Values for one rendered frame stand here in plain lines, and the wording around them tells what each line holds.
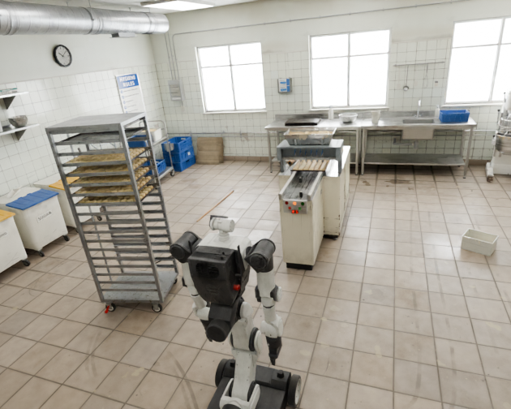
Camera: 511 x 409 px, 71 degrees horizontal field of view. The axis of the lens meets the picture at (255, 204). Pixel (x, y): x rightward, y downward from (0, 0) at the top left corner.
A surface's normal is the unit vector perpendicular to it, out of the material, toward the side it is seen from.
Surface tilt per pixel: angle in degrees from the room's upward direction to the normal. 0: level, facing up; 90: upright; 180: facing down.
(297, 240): 90
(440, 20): 90
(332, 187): 90
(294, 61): 90
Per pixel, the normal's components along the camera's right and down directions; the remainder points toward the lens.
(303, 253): -0.32, 0.40
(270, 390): -0.09, -0.91
